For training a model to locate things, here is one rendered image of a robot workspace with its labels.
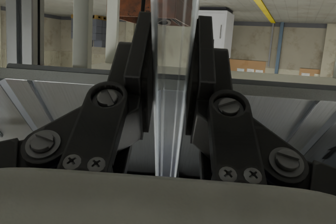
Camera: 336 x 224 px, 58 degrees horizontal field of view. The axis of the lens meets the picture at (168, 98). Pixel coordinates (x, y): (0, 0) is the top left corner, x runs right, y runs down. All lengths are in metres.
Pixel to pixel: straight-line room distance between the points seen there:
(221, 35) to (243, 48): 2.84
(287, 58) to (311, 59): 0.62
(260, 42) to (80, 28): 8.87
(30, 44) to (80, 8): 0.16
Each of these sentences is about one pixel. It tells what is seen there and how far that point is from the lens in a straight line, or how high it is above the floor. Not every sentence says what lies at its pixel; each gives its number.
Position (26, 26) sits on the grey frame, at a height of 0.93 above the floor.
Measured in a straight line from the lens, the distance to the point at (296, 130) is 0.26.
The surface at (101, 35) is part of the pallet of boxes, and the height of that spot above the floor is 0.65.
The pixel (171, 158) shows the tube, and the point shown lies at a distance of 0.18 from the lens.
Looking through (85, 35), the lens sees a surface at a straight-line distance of 0.61.
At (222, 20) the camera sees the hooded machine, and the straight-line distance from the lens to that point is 6.70.
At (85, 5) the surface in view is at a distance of 0.61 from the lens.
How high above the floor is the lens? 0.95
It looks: 9 degrees up
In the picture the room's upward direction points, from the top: 176 degrees counter-clockwise
